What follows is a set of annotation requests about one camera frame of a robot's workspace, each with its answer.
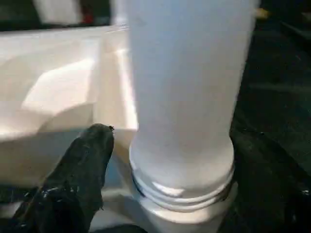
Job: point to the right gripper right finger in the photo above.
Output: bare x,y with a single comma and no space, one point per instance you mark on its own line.
262,182

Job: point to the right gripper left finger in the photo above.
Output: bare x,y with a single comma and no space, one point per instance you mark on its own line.
73,182

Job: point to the white plastic table top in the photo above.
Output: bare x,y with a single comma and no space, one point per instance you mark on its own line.
60,72

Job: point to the black mat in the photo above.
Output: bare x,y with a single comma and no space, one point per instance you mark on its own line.
279,72

